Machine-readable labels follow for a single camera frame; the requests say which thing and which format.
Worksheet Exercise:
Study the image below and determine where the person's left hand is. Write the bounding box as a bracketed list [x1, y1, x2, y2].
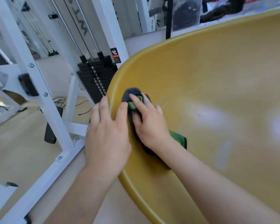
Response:
[84, 97, 132, 178]

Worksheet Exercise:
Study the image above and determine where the person's right hand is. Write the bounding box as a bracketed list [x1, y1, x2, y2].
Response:
[129, 100, 172, 155]

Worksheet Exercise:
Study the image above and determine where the dark grey and green sock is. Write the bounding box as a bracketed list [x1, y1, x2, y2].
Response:
[121, 87, 187, 157]

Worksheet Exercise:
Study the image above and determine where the person's right forearm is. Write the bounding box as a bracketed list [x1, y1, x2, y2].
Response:
[157, 137, 280, 224]

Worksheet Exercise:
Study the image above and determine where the person's left forearm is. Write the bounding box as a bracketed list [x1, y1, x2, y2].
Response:
[43, 166, 132, 224]

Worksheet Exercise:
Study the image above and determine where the black weight stack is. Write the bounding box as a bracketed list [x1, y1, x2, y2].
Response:
[76, 52, 118, 104]

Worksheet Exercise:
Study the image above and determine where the black warning label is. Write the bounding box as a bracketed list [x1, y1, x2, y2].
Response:
[110, 47, 121, 64]

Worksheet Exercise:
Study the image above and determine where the chrome guide rod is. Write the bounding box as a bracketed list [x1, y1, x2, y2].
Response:
[49, 0, 84, 57]
[75, 0, 101, 54]

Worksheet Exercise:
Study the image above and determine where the black roller pad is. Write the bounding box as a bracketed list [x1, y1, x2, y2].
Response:
[18, 73, 39, 97]

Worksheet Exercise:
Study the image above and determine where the black upright pole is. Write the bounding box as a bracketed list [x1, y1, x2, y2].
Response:
[165, 0, 174, 40]

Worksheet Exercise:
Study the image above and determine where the clear storage box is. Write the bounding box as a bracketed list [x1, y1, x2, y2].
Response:
[171, 0, 203, 31]

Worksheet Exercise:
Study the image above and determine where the black cloth pile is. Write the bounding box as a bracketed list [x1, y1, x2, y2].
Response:
[199, 0, 246, 23]

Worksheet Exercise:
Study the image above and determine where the black cable on floor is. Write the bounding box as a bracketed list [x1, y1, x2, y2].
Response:
[37, 96, 94, 116]

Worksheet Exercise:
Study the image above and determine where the black foam handle bar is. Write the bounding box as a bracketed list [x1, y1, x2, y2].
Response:
[44, 106, 63, 144]

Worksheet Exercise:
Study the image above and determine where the white gym machine frame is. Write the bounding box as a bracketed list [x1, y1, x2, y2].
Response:
[0, 0, 131, 224]

